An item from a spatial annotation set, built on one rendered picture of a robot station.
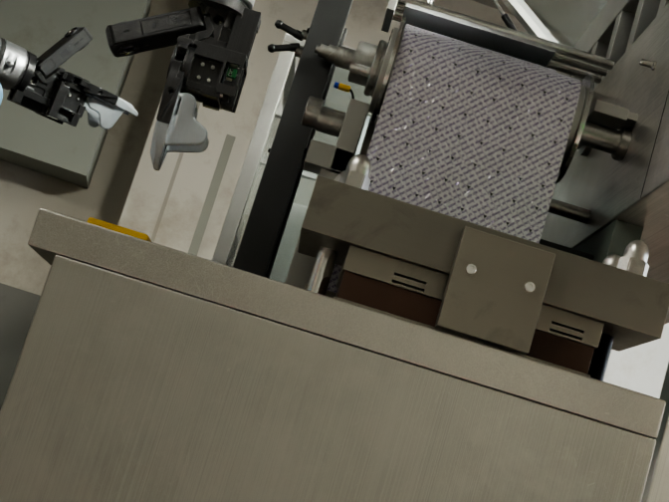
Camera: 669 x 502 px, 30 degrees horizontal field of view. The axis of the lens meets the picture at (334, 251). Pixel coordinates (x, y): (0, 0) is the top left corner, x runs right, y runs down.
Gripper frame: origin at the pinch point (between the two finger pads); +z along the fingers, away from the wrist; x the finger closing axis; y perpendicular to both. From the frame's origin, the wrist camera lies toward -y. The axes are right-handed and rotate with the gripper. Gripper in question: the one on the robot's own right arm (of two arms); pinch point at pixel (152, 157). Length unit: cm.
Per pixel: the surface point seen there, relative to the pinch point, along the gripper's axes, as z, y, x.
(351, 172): -2.7, 22.3, -8.4
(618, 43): -49, 58, 48
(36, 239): 14.7, -6.2, -16.2
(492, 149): -14.7, 38.5, 9.2
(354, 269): 7.6, 25.5, -9.5
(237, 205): -18, 3, 112
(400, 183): -7.4, 28.7, 9.2
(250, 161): -28, 3, 112
